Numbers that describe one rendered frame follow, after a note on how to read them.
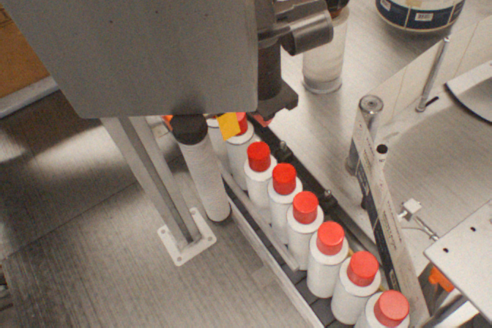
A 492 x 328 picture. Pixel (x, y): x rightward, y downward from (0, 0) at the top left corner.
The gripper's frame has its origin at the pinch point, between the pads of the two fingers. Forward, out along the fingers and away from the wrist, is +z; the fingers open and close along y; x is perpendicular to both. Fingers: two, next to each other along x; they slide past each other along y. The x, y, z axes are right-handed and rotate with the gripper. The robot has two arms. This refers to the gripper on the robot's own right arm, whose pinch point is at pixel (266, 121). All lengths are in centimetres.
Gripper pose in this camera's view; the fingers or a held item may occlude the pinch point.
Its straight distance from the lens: 72.2
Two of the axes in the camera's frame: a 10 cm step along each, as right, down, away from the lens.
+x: -8.3, 5.0, -2.4
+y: -5.4, -6.7, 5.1
